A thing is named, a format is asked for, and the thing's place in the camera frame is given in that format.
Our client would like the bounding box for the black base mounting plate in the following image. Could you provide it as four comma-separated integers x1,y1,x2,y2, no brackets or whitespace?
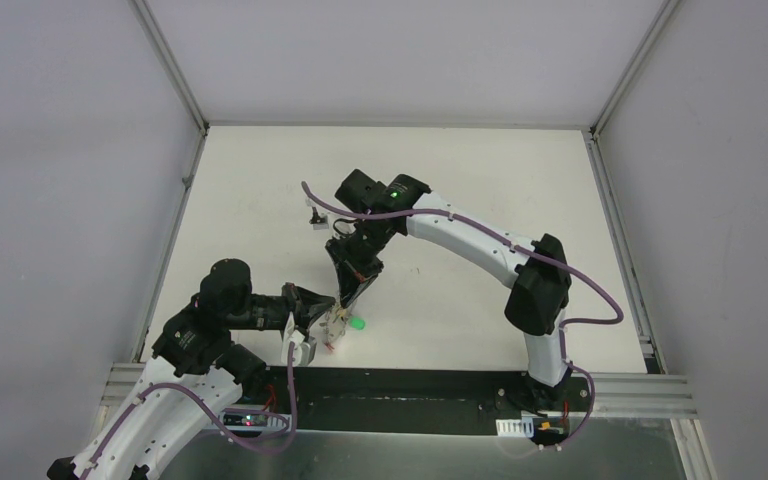
227,366,593,436

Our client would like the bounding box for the aluminium frame rail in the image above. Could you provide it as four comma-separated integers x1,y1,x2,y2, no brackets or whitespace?
100,363,698,419

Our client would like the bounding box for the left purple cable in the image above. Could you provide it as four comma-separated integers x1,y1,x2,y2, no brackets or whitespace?
79,337,300,480

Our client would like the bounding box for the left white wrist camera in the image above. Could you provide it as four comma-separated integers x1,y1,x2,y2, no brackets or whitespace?
281,313,317,367

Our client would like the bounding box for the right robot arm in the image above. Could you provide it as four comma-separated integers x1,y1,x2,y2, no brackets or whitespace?
325,170,571,410

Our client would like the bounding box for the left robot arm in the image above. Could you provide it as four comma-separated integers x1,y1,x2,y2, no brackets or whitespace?
46,258,337,479

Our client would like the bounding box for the purple cable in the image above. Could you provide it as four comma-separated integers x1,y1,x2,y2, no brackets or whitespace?
301,180,624,453
79,337,300,480

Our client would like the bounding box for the white slotted cable duct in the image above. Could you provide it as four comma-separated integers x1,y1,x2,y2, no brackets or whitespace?
495,417,535,439

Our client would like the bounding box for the perforated metal ring plate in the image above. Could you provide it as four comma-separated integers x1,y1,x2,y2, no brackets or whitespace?
318,304,351,344

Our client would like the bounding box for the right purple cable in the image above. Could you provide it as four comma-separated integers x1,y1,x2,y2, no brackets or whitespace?
301,180,624,453

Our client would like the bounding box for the green key tag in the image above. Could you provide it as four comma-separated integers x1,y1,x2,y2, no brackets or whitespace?
349,317,366,330

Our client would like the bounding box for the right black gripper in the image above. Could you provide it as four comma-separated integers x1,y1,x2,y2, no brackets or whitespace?
327,219,396,308

